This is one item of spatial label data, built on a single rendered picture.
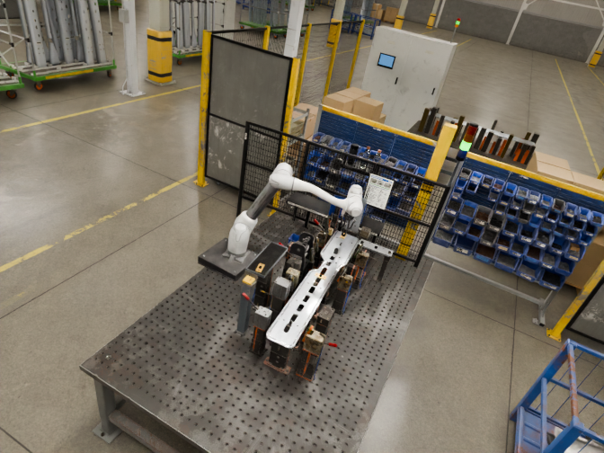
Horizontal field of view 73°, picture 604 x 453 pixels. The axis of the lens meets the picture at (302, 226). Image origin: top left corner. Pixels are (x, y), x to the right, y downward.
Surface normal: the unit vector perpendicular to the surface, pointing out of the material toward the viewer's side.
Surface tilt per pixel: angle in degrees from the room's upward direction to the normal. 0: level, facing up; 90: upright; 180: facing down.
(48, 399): 0
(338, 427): 0
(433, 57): 90
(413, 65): 90
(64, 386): 0
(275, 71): 90
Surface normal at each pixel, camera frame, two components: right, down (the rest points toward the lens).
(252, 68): -0.47, 0.40
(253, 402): 0.17, -0.83
